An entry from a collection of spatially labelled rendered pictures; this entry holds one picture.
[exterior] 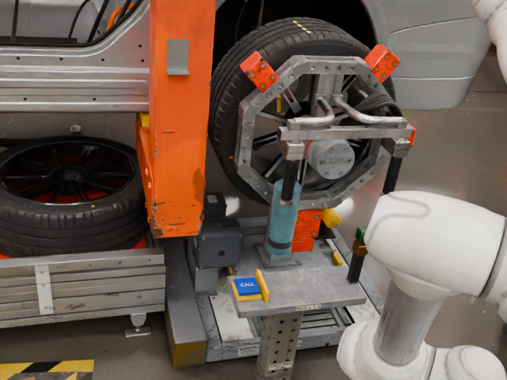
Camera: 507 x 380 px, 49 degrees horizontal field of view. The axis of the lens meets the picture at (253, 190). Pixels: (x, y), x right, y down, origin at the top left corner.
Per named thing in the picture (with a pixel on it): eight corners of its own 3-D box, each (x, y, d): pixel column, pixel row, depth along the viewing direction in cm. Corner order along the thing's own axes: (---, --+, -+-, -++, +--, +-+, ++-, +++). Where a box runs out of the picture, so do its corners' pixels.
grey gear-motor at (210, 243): (217, 238, 260) (223, 173, 243) (238, 298, 226) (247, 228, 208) (179, 241, 255) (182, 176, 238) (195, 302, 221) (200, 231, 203)
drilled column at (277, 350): (280, 369, 206) (296, 283, 185) (288, 390, 198) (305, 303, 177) (254, 373, 204) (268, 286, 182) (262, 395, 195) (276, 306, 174)
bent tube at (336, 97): (377, 104, 181) (385, 73, 176) (406, 129, 165) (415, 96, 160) (328, 104, 176) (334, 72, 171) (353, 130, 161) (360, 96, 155)
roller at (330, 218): (314, 191, 228) (316, 179, 225) (342, 231, 203) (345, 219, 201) (300, 191, 226) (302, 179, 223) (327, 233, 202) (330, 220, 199)
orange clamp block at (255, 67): (272, 70, 173) (255, 49, 168) (280, 78, 166) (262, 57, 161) (256, 84, 174) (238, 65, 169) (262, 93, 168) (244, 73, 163)
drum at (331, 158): (327, 151, 193) (335, 113, 186) (352, 181, 176) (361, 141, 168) (290, 151, 189) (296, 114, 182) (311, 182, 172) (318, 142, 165)
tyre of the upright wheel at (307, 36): (227, 200, 224) (376, 149, 230) (241, 234, 204) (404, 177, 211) (180, 48, 186) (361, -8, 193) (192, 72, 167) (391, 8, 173)
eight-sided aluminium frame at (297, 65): (367, 197, 209) (402, 56, 181) (375, 206, 203) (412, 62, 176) (228, 204, 194) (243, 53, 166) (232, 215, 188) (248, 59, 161)
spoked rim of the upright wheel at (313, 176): (241, 179, 220) (357, 139, 225) (256, 211, 201) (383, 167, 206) (208, 62, 191) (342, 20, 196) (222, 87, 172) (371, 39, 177)
